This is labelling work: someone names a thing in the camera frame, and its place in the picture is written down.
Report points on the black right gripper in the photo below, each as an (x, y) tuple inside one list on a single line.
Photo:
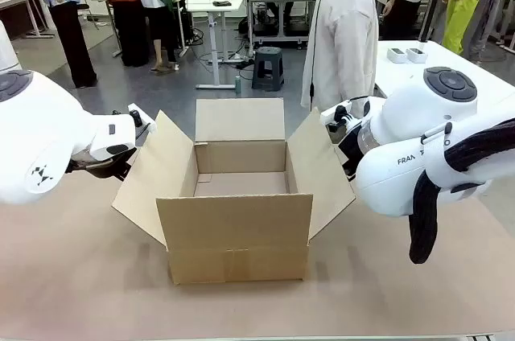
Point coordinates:
[(351, 156)]

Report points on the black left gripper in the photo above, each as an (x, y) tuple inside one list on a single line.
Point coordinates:
[(100, 166)]

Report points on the brown cardboard box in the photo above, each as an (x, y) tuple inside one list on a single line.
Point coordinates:
[(237, 232)]

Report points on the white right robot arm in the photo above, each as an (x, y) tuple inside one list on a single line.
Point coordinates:
[(402, 180)]

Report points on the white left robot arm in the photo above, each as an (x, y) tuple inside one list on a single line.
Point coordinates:
[(40, 124)]

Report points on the small white box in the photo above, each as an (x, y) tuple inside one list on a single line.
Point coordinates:
[(397, 55), (416, 56)]

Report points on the person in white cardigan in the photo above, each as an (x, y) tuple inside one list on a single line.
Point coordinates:
[(342, 35)]

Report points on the grey plastic stool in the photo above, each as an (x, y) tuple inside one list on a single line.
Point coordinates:
[(267, 67)]

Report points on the green bottle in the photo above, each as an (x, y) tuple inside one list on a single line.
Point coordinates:
[(238, 84)]

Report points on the person in blue shirt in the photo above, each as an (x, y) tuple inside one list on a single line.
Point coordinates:
[(68, 15)]

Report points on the grey workbench with robots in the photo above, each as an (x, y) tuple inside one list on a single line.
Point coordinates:
[(277, 7)]

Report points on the person in green top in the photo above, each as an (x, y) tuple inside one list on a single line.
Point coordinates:
[(159, 3)]

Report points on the person in yellow-green trousers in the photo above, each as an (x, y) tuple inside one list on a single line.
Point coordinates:
[(458, 19)]

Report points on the white standing desk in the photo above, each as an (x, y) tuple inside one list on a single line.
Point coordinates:
[(215, 7)]

